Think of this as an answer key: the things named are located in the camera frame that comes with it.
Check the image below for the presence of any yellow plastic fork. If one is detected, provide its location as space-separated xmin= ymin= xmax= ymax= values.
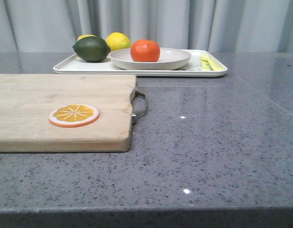
xmin=199 ymin=54 xmax=224 ymax=71

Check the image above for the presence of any green lime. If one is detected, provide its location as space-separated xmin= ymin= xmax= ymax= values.
xmin=73 ymin=36 xmax=111 ymax=62

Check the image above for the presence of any white rectangular tray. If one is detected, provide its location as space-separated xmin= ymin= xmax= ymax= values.
xmin=53 ymin=48 xmax=227 ymax=77

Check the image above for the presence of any orange mandarin fruit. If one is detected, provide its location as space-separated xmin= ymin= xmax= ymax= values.
xmin=130 ymin=39 xmax=161 ymax=62

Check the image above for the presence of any orange slice disc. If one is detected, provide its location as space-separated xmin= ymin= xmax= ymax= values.
xmin=48 ymin=104 xmax=100 ymax=128

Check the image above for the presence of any yellow lemon behind lime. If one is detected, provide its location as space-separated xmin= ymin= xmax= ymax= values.
xmin=77 ymin=34 xmax=95 ymax=41

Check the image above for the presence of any beige round plate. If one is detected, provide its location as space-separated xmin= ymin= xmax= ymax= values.
xmin=109 ymin=47 xmax=192 ymax=71

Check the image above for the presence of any metal cutting board handle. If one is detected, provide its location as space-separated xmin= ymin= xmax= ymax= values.
xmin=131 ymin=89 xmax=147 ymax=125

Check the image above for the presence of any wooden cutting board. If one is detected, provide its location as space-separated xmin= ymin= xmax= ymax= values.
xmin=0 ymin=74 xmax=136 ymax=152

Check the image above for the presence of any grey curtain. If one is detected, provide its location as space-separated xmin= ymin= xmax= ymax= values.
xmin=0 ymin=0 xmax=293 ymax=53

